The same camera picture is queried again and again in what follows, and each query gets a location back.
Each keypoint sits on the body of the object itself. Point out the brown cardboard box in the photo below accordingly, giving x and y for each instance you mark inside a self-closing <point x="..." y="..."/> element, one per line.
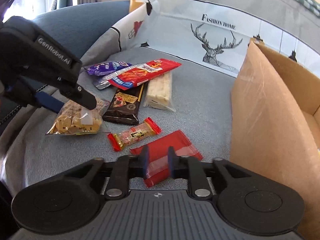
<point x="275" y="125"/>

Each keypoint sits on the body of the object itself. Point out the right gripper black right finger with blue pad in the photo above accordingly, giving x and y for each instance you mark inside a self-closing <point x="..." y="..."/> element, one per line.
<point x="194" y="171"/>

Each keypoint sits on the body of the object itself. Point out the red-ended clear candy bar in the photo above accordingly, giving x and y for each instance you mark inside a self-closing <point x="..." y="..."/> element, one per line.
<point x="124" y="139"/>

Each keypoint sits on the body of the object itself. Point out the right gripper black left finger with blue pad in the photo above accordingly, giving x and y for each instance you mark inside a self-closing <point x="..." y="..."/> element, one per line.
<point x="122" y="170"/>

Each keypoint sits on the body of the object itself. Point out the clear bag of cookies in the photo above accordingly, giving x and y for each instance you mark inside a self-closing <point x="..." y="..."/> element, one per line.
<point x="74" y="119"/>

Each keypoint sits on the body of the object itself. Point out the long red snack packet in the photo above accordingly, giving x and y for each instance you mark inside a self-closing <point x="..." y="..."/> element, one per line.
<point x="142" y="73"/>

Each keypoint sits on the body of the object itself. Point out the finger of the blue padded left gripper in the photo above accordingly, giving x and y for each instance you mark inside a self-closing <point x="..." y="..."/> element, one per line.
<point x="48" y="102"/>

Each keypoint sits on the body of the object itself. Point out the white wafer bar clear wrap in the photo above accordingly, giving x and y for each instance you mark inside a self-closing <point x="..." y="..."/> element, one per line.
<point x="159" y="93"/>

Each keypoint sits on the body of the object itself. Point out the red foil snack packet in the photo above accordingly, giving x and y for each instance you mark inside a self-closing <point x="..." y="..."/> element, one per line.
<point x="158" y="168"/>

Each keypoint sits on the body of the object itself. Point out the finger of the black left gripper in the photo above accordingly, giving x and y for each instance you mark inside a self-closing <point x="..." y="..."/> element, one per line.
<point x="78" y="94"/>

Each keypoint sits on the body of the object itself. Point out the dark brown chocolate snack pack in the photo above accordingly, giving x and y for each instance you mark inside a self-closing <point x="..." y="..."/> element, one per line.
<point x="124" y="106"/>

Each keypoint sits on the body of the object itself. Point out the purple snack packet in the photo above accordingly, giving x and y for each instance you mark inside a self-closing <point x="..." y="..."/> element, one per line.
<point x="105" y="71"/>

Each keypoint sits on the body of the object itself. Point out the blue sofa armrest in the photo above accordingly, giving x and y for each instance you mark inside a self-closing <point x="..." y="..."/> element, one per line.
<point x="78" y="27"/>

